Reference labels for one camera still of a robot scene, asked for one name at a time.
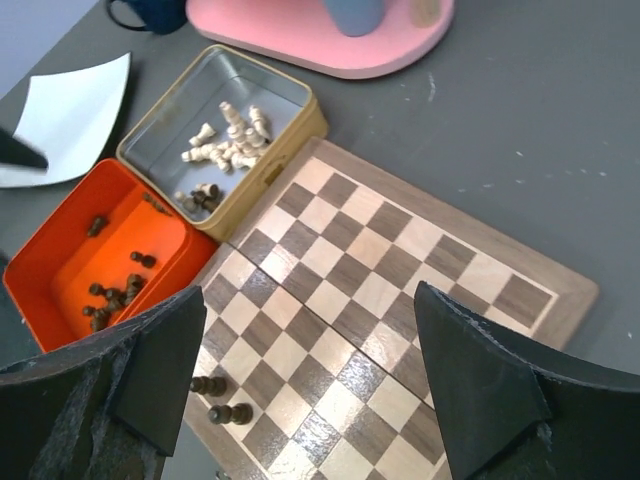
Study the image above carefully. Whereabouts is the dark king in beige tin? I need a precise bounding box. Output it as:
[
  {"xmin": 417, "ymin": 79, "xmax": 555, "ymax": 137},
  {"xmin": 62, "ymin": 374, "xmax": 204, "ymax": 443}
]
[{"xmin": 182, "ymin": 191, "xmax": 219, "ymax": 214}]

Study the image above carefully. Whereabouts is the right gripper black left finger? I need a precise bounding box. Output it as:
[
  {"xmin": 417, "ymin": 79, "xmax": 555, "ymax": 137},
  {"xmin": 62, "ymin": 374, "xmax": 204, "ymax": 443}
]
[{"xmin": 1, "ymin": 286, "xmax": 206, "ymax": 479}]

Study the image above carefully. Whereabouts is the dark blue mug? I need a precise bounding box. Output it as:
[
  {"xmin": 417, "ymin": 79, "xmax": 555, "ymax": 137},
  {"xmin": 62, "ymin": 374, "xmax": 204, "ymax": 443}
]
[{"xmin": 104, "ymin": 0, "xmax": 187, "ymax": 35}]

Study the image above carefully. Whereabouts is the wooden chess board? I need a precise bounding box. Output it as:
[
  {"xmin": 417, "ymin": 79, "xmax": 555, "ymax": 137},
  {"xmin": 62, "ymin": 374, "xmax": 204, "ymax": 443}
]
[{"xmin": 185, "ymin": 140, "xmax": 598, "ymax": 479}]

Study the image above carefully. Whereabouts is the orange tin box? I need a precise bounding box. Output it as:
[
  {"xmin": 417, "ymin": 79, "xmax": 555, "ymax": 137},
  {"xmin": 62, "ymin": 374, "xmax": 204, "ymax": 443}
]
[{"xmin": 3, "ymin": 159, "xmax": 217, "ymax": 352}]

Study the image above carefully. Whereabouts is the blue cup bottom shelf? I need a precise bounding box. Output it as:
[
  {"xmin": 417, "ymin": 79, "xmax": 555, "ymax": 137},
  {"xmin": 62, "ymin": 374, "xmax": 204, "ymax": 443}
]
[{"xmin": 322, "ymin": 0, "xmax": 386, "ymax": 37}]

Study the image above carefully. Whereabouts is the pink three-tier shelf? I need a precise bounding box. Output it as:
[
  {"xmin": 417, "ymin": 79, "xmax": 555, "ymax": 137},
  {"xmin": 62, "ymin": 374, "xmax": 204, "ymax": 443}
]
[{"xmin": 186, "ymin": 0, "xmax": 455, "ymax": 80}]

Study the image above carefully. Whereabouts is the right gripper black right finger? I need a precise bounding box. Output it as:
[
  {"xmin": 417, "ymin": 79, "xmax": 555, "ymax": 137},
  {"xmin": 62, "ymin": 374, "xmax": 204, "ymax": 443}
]
[{"xmin": 414, "ymin": 281, "xmax": 639, "ymax": 479}]

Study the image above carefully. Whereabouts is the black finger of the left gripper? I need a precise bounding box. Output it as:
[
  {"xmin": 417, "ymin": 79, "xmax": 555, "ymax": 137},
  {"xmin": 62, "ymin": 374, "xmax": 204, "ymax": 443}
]
[{"xmin": 0, "ymin": 129, "xmax": 48, "ymax": 171}]

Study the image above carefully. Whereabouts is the white paper sheet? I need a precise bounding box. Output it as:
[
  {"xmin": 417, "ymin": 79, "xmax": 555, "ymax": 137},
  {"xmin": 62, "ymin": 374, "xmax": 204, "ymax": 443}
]
[{"xmin": 1, "ymin": 53, "xmax": 131, "ymax": 189}]

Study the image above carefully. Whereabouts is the dark pawn placed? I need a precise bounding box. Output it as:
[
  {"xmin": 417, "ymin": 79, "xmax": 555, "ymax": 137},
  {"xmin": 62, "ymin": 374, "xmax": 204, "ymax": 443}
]
[
  {"xmin": 207, "ymin": 403, "xmax": 253, "ymax": 425},
  {"xmin": 190, "ymin": 376, "xmax": 227, "ymax": 397}
]

